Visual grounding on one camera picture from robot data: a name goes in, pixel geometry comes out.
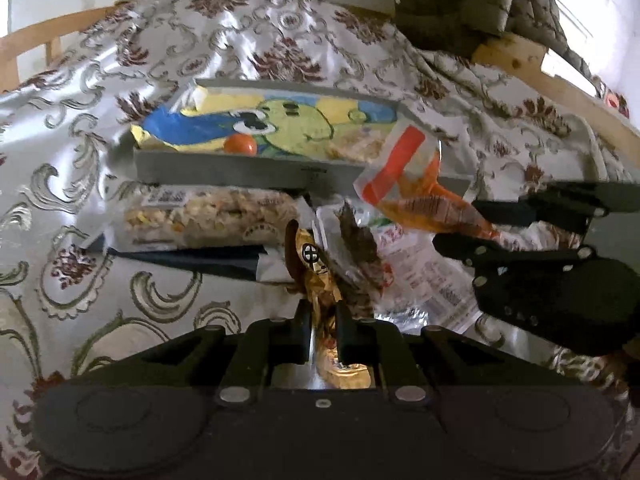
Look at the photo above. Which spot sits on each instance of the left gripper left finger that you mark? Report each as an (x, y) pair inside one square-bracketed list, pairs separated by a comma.
[(265, 345)]

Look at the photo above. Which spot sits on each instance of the golden brown snack packet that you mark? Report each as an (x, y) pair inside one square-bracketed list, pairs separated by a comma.
[(315, 280)]

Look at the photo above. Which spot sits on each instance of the small dark brown snack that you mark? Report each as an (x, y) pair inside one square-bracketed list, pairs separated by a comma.
[(362, 248)]

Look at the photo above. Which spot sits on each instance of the white dried tofu packet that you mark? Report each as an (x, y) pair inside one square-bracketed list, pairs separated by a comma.
[(421, 287)]

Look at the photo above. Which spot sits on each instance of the small orange fruit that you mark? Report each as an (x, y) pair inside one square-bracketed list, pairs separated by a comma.
[(241, 144)]

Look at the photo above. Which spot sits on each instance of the rice cracker snack pack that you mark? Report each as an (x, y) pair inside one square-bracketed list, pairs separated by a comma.
[(361, 144)]

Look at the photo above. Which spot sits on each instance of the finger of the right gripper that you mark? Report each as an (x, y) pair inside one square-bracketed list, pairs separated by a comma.
[(568, 205), (489, 259)]

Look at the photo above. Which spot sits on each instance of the dark blue long packet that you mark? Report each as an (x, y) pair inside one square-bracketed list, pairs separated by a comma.
[(248, 263)]

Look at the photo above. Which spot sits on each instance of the orange spicy snack bag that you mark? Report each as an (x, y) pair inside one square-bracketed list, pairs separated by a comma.
[(402, 184)]

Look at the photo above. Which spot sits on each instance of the grey tray with painting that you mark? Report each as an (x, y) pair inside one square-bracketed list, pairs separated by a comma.
[(182, 142)]

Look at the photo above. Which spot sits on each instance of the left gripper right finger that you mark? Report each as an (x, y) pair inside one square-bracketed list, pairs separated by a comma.
[(380, 345)]

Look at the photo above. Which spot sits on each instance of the mixed nut bar pack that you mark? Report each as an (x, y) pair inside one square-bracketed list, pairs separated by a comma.
[(175, 217)]

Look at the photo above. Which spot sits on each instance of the floral satin bedspread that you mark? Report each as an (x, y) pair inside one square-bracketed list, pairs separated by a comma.
[(66, 169)]

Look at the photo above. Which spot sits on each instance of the olive quilted jacket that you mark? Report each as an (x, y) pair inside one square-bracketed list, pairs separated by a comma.
[(460, 26)]

